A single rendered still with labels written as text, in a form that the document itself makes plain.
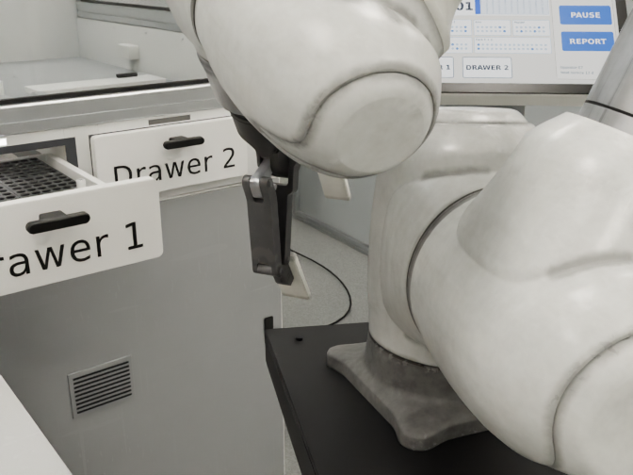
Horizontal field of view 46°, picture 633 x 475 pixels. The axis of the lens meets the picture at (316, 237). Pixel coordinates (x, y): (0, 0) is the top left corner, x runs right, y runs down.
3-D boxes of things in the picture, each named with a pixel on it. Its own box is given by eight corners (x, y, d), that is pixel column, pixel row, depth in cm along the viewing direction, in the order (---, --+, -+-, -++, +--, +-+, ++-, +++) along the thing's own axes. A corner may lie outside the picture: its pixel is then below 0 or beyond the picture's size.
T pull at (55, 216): (91, 222, 90) (90, 212, 90) (28, 236, 86) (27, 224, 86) (80, 215, 93) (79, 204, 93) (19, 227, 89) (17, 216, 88)
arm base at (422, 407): (611, 404, 71) (621, 352, 70) (410, 454, 63) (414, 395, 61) (495, 328, 87) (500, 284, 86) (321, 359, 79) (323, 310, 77)
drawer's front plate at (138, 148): (248, 174, 141) (246, 116, 137) (100, 203, 124) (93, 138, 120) (243, 172, 142) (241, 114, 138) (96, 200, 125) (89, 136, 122)
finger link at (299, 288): (296, 252, 71) (293, 257, 71) (312, 294, 76) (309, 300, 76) (267, 247, 72) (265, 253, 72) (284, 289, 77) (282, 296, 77)
